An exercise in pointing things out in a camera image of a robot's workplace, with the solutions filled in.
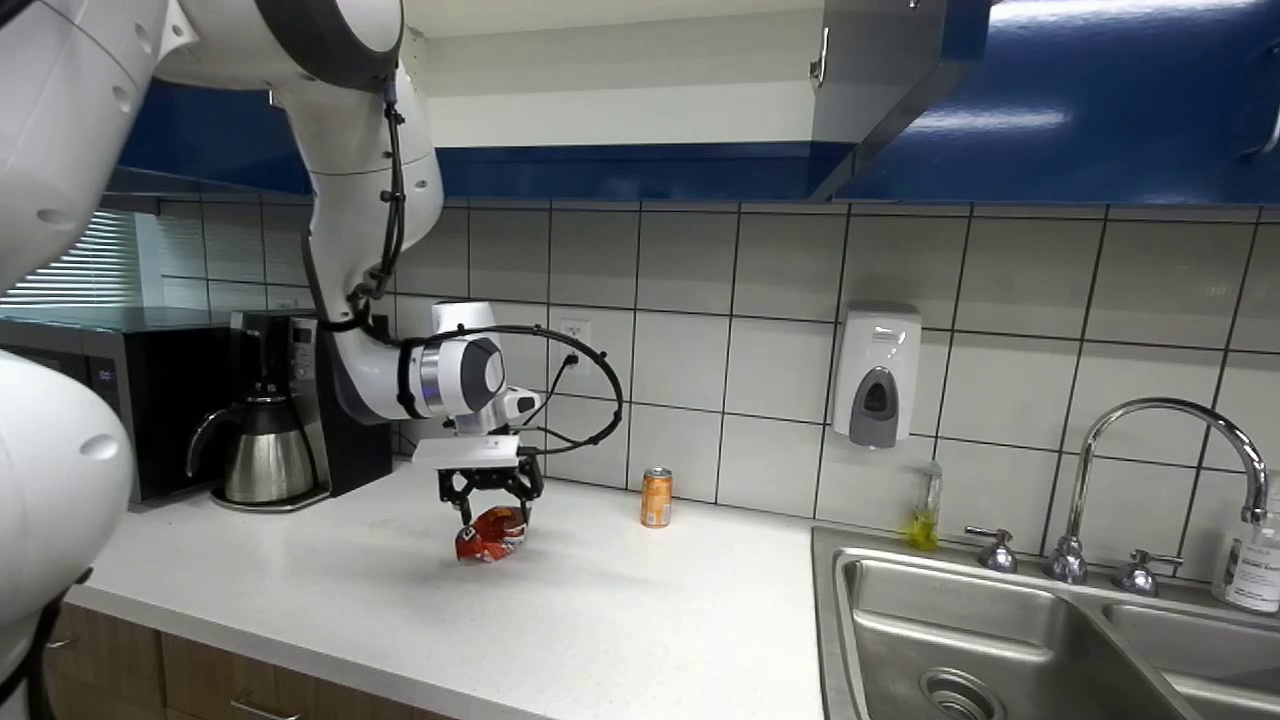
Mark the chrome sink faucet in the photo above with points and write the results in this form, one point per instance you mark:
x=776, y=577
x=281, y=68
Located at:
x=1160, y=404

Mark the white wall soap dispenser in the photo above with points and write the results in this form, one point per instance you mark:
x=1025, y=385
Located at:
x=875, y=372

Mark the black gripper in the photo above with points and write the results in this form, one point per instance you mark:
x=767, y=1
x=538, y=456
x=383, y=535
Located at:
x=485, y=476

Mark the white soap bottle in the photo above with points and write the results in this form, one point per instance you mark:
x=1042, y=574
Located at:
x=1259, y=565

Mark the stainless steel carafe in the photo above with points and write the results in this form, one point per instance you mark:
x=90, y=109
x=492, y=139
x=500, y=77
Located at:
x=260, y=463

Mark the blue cabinet door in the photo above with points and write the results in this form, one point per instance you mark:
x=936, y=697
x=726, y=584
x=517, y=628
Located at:
x=1107, y=120
x=215, y=144

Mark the white wall cabinet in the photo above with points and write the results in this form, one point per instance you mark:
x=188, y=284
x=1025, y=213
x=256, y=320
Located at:
x=641, y=93

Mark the small orange spice bottle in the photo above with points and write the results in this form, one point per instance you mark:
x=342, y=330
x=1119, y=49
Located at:
x=657, y=501

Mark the stainless steel double sink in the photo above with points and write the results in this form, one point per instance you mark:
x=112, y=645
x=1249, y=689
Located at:
x=963, y=640

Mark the black steel microwave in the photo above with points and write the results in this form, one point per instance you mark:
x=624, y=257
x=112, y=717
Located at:
x=187, y=401

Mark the orange red chip sachet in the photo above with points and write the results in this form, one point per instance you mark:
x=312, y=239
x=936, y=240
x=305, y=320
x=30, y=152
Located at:
x=490, y=539

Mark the black steel coffee maker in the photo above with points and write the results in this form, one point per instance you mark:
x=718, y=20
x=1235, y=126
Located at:
x=354, y=454

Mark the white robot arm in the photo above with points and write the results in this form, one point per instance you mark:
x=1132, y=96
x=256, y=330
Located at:
x=344, y=144

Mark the wooden base cabinet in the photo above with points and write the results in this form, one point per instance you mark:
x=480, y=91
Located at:
x=161, y=673

